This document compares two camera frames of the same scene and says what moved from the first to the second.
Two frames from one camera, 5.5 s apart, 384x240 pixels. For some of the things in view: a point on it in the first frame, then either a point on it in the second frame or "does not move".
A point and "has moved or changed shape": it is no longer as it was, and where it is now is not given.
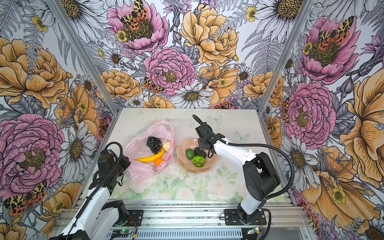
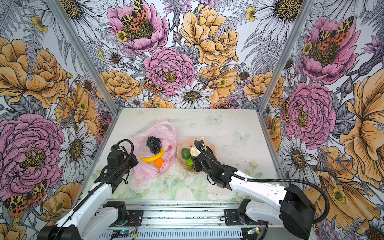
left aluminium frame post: x=72 y=34 does not move
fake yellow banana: x=152 y=158 does not move
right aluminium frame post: x=306 y=7 does not move
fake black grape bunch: x=154 y=144 does not move
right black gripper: x=200 y=143 → x=196 y=164
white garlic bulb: x=166 y=145 → x=194 y=151
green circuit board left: x=121 y=231 does not move
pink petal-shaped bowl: x=187 y=164 does not move
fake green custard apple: x=198 y=161 has moved or changed shape
